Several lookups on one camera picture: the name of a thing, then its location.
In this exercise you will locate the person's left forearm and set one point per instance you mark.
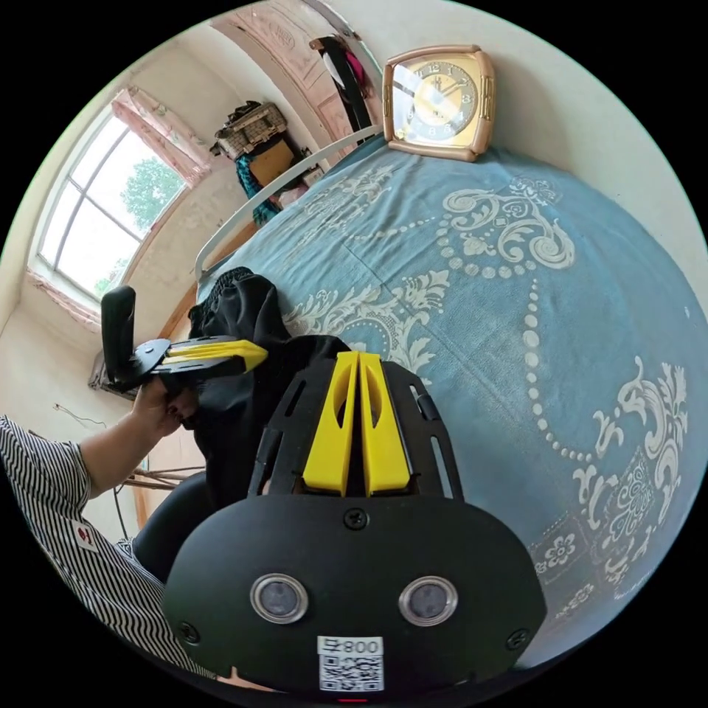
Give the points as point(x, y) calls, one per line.
point(113, 453)

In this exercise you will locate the shelf with basket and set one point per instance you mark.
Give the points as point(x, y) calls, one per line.
point(257, 146)

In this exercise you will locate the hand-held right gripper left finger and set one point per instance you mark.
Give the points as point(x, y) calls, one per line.
point(327, 442)

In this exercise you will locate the hanging clothes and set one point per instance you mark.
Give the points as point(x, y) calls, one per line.
point(345, 77)

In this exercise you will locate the person's body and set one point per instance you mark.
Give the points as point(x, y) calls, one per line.
point(61, 531)

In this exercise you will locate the square gold-framed clock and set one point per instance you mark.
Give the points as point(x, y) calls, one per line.
point(437, 102)

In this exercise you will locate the pink curtain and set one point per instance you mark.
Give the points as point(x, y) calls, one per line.
point(160, 130)
point(63, 298)

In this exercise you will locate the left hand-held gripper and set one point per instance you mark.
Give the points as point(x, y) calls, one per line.
point(148, 357)

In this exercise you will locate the black pants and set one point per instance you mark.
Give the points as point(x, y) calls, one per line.
point(232, 398)

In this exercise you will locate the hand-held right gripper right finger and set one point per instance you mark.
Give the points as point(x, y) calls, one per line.
point(385, 448)

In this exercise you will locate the person's left hand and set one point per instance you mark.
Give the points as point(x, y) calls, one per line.
point(157, 412)

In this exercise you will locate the window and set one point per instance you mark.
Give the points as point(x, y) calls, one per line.
point(99, 210)

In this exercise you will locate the bed with blue patterned sheet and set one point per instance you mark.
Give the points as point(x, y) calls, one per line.
point(475, 354)

